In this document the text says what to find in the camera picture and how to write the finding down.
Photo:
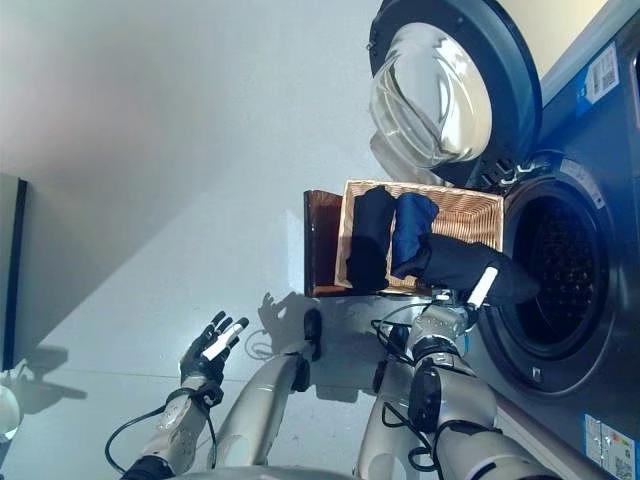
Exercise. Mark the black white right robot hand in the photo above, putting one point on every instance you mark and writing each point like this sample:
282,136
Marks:
484,290

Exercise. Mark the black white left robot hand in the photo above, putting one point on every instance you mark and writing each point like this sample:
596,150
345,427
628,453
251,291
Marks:
205,360

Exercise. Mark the black garment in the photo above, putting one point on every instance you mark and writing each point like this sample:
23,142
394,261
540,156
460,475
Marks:
370,235
460,265

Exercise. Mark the blue garment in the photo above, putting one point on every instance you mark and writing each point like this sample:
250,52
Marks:
412,225

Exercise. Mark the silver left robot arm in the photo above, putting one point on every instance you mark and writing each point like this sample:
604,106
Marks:
175,435

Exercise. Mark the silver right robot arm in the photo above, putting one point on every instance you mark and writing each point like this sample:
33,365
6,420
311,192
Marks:
460,390

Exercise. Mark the grey front-load washing machine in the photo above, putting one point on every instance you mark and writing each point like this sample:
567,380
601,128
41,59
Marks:
610,280

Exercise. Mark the round glass washing machine door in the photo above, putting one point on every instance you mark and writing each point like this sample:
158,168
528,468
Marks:
450,75

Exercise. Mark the rectangular wicker laundry basket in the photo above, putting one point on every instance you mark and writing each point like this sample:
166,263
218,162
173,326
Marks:
465,215

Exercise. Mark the black left robot foot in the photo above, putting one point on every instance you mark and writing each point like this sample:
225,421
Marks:
313,330

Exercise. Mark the silver robot torso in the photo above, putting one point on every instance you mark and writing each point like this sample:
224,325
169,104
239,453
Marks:
270,474

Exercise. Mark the amber translucent acrylic stool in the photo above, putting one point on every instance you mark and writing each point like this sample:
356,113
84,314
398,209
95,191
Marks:
322,240

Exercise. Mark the silver right robot leg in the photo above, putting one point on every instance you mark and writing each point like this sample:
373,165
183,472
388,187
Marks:
385,430

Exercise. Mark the colourful energy label sticker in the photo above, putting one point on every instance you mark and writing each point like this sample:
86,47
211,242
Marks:
610,445

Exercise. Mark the dark baseboard strip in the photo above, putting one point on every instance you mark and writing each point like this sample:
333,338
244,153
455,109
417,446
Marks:
14,280

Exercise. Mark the blue white label sticker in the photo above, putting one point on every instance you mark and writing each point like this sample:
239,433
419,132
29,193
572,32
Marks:
597,80

